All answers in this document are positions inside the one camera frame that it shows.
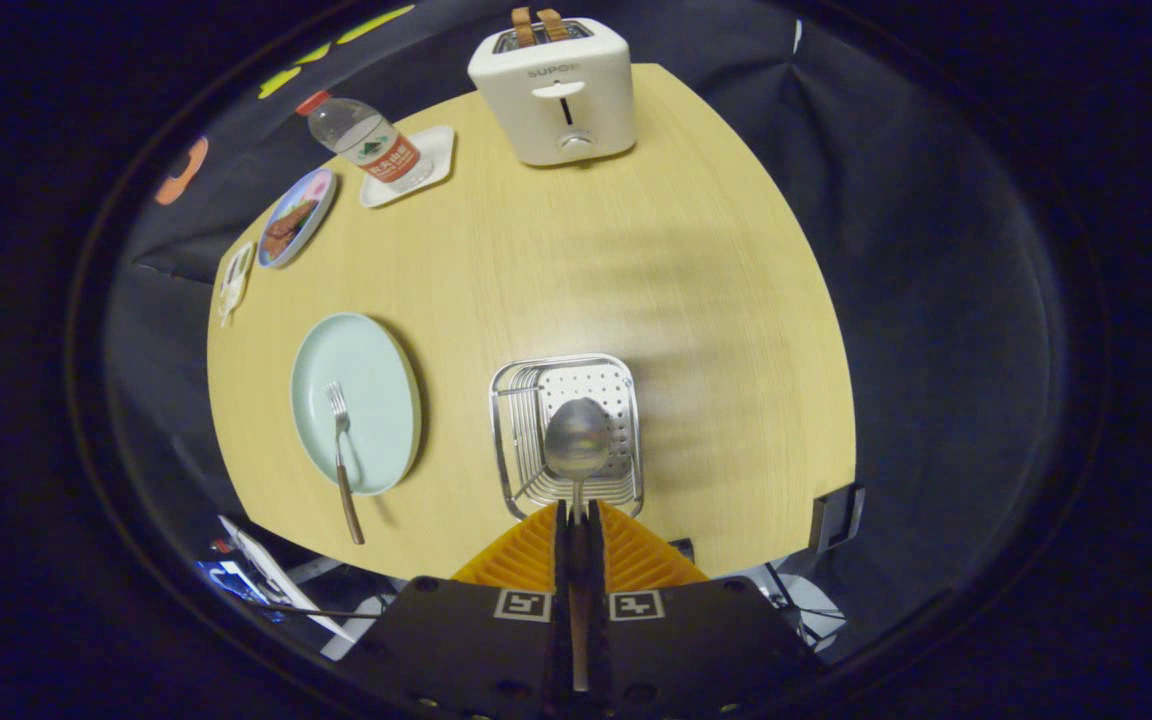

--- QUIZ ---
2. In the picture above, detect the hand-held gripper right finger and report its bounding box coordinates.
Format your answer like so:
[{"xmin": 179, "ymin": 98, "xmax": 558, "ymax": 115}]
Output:
[{"xmin": 576, "ymin": 500, "xmax": 822, "ymax": 719}]

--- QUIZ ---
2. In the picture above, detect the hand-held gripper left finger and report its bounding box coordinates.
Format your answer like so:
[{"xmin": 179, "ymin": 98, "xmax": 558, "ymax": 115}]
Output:
[{"xmin": 361, "ymin": 500, "xmax": 577, "ymax": 720}]

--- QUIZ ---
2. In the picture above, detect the wooden-handled metal spoon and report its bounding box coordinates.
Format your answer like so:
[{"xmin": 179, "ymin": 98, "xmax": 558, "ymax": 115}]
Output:
[{"xmin": 544, "ymin": 397, "xmax": 612, "ymax": 693}]

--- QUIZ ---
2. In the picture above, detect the wooden-handled metal fork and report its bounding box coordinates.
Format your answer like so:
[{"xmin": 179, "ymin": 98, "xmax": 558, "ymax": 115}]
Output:
[{"xmin": 326, "ymin": 381, "xmax": 366, "ymax": 546}]

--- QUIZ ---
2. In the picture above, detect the metal perforated basket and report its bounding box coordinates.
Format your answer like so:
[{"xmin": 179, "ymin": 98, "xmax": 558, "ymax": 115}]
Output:
[{"xmin": 489, "ymin": 353, "xmax": 645, "ymax": 521}]

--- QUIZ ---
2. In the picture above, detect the black table clamp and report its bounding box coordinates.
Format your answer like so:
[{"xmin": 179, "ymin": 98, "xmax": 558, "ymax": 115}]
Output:
[{"xmin": 809, "ymin": 483, "xmax": 867, "ymax": 554}]

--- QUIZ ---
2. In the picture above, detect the pale green plate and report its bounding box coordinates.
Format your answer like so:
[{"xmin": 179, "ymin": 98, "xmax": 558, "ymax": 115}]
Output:
[{"xmin": 291, "ymin": 312, "xmax": 423, "ymax": 497}]

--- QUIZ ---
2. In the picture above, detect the blue lit device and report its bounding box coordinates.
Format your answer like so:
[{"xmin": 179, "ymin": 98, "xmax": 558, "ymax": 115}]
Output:
[{"xmin": 198, "ymin": 560, "xmax": 282, "ymax": 621}]

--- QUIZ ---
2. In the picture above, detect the black backdrop cloth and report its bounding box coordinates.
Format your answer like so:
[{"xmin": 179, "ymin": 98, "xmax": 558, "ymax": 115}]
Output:
[{"xmin": 101, "ymin": 0, "xmax": 1072, "ymax": 661}]

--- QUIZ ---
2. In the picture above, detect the white divided sauce dish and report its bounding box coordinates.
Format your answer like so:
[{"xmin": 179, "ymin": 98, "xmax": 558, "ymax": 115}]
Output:
[{"xmin": 217, "ymin": 241, "xmax": 256, "ymax": 328}]

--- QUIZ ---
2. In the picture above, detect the blue plate with food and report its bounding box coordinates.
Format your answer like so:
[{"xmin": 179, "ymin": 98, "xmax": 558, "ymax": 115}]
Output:
[{"xmin": 257, "ymin": 167, "xmax": 338, "ymax": 269}]

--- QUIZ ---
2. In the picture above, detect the white square coaster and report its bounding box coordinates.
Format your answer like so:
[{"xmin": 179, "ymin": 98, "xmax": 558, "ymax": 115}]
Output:
[{"xmin": 359, "ymin": 125, "xmax": 457, "ymax": 209}]

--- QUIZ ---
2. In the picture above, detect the white toaster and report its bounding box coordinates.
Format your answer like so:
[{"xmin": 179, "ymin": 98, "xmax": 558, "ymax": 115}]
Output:
[{"xmin": 467, "ymin": 17, "xmax": 637, "ymax": 167}]

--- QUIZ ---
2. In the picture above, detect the clear red-capped water bottle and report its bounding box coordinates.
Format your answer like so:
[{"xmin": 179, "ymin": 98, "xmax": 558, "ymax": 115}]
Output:
[{"xmin": 296, "ymin": 91, "xmax": 434, "ymax": 193}]

